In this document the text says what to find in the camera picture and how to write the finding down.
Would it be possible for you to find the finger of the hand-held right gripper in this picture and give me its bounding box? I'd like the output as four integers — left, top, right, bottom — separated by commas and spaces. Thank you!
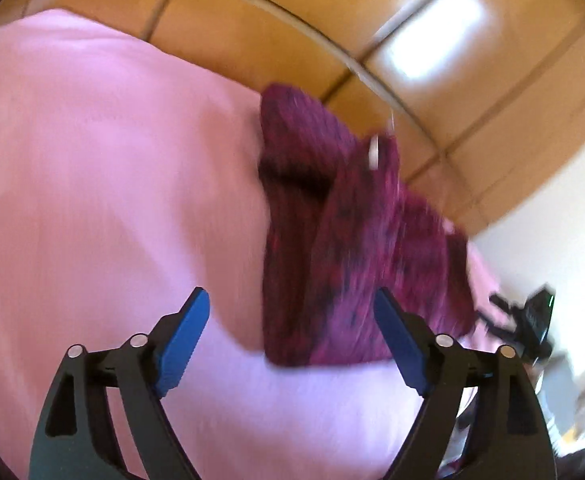
475, 310, 521, 344
489, 293, 525, 314

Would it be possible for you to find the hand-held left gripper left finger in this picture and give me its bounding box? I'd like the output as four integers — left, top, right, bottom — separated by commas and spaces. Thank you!
28, 287, 211, 480

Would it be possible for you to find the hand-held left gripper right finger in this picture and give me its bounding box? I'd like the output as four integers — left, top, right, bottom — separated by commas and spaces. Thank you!
374, 288, 558, 480

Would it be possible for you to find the dark red knitted sweater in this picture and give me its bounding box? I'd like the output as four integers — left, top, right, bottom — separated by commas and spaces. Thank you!
257, 82, 478, 368

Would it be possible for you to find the pink bed blanket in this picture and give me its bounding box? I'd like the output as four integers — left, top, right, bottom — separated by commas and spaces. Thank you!
0, 7, 504, 480

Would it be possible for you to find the wooden wardrobe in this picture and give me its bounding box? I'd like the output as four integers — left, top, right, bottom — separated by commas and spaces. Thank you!
22, 0, 585, 235

